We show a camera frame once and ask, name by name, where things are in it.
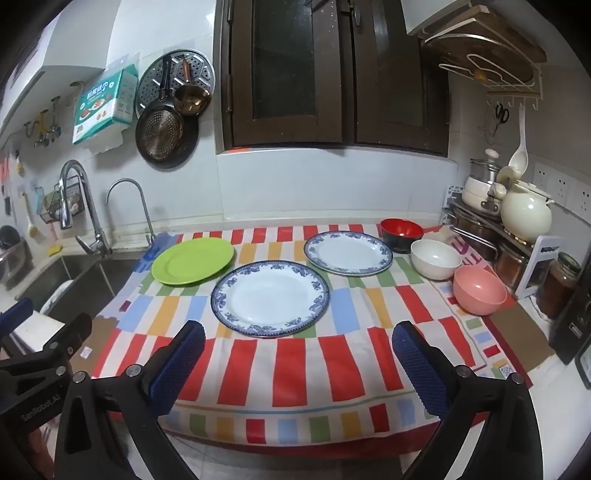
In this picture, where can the cream ceramic kettle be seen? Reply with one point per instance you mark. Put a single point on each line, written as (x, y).
(525, 209)

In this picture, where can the glass jar with sauce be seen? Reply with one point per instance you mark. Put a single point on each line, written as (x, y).
(558, 286)

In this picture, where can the white ladle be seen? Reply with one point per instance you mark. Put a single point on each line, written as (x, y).
(519, 161)

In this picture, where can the blue white plate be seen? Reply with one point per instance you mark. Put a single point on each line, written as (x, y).
(348, 253)
(269, 299)

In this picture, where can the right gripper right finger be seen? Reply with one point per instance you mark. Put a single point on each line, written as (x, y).
(509, 445)

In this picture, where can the round steel steamer tray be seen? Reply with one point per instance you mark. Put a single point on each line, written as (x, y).
(149, 85)

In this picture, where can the small brass saucepan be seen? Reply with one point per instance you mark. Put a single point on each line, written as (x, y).
(190, 99)

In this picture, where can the black scissors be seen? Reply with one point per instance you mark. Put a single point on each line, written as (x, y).
(501, 117)

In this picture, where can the colourful striped cloth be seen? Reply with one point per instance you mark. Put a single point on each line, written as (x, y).
(334, 382)

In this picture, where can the steel kitchen sink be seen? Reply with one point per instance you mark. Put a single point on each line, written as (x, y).
(75, 284)

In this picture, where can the black frying pan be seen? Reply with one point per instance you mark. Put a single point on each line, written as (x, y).
(160, 127)

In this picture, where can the steel pot on rack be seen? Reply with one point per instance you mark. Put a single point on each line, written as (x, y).
(479, 236)

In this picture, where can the pink bowl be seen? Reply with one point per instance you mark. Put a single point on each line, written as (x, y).
(478, 291)

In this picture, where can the wall rack with boards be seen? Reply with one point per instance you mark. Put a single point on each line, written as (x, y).
(481, 45)

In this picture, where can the white bowl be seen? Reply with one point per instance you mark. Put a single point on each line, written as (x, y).
(435, 260)

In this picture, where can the thin gooseneck faucet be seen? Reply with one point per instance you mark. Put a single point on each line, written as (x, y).
(127, 204)

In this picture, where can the red black bowl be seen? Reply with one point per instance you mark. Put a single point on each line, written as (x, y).
(400, 234)

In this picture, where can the teal white carton box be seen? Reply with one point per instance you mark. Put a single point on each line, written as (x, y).
(105, 110)

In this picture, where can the cream pot with lid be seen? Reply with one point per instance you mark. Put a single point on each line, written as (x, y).
(476, 191)

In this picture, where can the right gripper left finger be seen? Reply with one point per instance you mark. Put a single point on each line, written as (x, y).
(87, 446)

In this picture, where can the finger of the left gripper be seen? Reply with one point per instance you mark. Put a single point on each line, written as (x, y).
(15, 316)
(37, 383)

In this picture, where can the chrome pull-down faucet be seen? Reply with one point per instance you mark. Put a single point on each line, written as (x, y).
(100, 245)

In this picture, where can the green plate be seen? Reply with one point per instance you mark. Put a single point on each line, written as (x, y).
(192, 261)

